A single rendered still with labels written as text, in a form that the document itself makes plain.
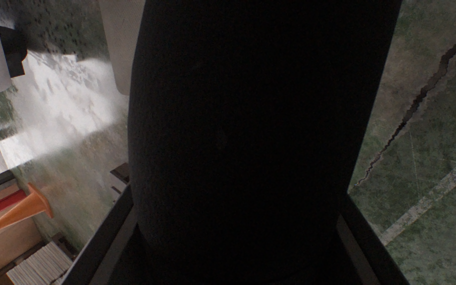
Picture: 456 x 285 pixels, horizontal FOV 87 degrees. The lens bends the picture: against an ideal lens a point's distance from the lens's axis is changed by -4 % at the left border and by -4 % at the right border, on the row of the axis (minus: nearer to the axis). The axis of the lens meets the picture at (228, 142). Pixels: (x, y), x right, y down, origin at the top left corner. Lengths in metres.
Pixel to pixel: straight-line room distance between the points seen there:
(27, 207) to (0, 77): 2.57
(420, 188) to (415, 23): 0.47
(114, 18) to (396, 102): 0.89
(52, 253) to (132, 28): 3.77
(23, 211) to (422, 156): 3.96
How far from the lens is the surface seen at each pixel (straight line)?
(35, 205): 4.04
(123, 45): 0.98
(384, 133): 0.85
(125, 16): 0.94
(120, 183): 1.65
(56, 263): 4.28
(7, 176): 4.78
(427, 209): 0.99
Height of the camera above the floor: 0.78
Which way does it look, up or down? 47 degrees down
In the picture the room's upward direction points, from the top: 130 degrees counter-clockwise
